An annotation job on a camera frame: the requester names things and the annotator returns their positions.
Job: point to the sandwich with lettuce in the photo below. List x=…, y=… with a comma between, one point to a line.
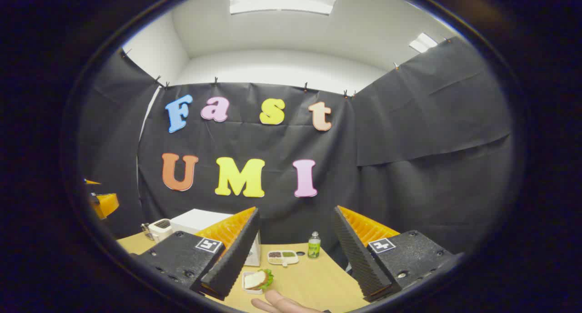
x=254, y=280

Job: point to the white microwave oven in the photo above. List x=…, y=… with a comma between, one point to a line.
x=195, y=219

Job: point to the long ceiling light panel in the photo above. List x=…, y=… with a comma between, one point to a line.
x=282, y=1

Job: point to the white divided condiment dish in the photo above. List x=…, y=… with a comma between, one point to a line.
x=283, y=261

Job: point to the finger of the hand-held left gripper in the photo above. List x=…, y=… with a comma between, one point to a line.
x=108, y=204
x=91, y=182

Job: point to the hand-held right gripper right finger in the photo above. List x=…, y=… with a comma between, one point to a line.
x=359, y=258

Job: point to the black backdrop cloth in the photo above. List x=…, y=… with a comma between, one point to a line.
x=409, y=167

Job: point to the white toaster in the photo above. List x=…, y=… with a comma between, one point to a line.
x=160, y=229

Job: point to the white rectangular ribbed dish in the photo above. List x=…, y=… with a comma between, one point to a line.
x=254, y=292

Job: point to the small ceiling light panel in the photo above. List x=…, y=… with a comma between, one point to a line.
x=423, y=42

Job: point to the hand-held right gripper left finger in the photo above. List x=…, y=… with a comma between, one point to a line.
x=236, y=254

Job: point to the green drink bottle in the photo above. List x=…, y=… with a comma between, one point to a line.
x=313, y=248

